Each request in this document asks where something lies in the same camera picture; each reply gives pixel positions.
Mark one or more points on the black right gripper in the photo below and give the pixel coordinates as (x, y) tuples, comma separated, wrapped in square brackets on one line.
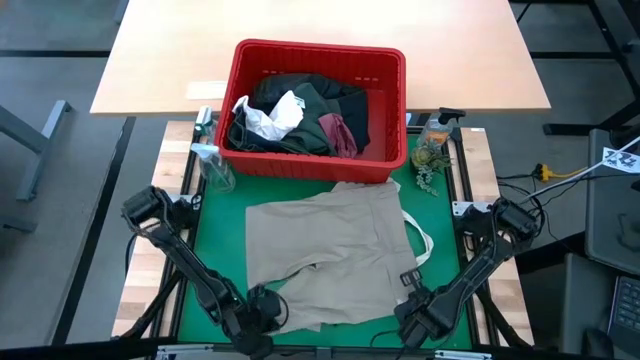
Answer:
[(425, 317)]

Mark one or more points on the black computer mouse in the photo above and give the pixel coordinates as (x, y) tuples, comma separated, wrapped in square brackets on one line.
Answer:
[(597, 342)]

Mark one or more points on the black garment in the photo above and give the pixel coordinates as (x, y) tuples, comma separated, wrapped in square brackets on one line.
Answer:
[(355, 120)]

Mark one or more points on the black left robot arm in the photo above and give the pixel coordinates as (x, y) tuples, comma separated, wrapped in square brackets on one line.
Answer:
[(190, 265)]

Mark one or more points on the beige shorts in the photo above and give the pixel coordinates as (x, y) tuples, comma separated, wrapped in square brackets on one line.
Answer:
[(330, 240)]

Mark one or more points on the white garment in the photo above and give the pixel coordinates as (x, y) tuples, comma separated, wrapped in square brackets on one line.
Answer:
[(280, 120)]

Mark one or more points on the dark keyboard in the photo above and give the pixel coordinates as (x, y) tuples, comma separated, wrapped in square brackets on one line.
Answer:
[(625, 310)]

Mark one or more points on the white marker paper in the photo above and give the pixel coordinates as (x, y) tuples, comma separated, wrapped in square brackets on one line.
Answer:
[(620, 160)]

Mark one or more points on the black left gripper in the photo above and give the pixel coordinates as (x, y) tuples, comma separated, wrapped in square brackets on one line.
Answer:
[(260, 310)]

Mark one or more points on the black table leg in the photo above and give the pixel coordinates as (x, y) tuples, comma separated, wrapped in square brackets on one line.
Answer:
[(575, 129)]

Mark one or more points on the silver frame bracket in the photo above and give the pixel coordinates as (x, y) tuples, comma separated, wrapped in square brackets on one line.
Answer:
[(185, 352), (462, 355)]

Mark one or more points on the grey metal table leg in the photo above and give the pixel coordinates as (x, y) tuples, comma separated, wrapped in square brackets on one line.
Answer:
[(40, 140)]

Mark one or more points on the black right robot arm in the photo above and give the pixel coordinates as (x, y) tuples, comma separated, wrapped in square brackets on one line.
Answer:
[(480, 265)]

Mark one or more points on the grey desk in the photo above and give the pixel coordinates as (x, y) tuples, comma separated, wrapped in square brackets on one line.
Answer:
[(610, 220)]

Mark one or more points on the cream tote bag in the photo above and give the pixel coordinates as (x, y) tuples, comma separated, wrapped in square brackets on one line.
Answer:
[(428, 246)]

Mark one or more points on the maroon garment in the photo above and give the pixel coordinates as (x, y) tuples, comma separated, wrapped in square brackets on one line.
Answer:
[(340, 135)]

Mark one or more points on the light wooden table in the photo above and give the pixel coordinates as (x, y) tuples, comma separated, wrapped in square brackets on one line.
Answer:
[(165, 45)]

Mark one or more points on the red plastic laundry basket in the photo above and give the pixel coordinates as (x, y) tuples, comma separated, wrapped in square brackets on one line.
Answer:
[(320, 57)]

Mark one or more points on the artificial succulent plant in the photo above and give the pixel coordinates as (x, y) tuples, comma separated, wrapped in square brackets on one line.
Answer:
[(430, 157)]

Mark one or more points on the dark green garment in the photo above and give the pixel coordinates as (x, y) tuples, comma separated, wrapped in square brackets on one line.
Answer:
[(315, 115)]

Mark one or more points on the green table mat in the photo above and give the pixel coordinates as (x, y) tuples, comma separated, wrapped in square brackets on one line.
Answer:
[(220, 230)]

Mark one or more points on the black metal bar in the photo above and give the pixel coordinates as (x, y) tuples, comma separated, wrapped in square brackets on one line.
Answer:
[(95, 240)]

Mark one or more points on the clear plastic spray bottle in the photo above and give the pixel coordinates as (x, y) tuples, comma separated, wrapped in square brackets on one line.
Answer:
[(204, 119), (220, 172)]

